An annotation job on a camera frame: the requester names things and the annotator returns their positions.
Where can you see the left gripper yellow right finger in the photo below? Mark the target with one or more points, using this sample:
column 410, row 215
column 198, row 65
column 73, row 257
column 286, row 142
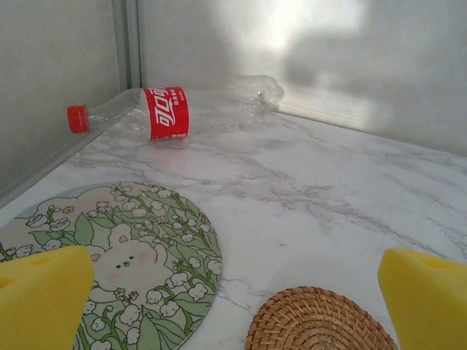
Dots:
column 430, row 306

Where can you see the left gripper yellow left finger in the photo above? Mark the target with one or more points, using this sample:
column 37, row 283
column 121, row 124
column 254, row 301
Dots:
column 36, row 302

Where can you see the light woven round coaster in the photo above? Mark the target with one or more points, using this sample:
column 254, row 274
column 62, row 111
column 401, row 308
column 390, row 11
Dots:
column 313, row 321

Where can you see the round green floral mat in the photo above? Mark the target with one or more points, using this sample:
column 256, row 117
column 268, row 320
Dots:
column 153, row 237

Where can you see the clear cola bottle red label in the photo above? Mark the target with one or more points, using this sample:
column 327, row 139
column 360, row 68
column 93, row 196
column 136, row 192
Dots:
column 168, row 113

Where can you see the left aluminium frame post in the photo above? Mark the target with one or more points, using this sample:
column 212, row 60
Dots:
column 126, row 43

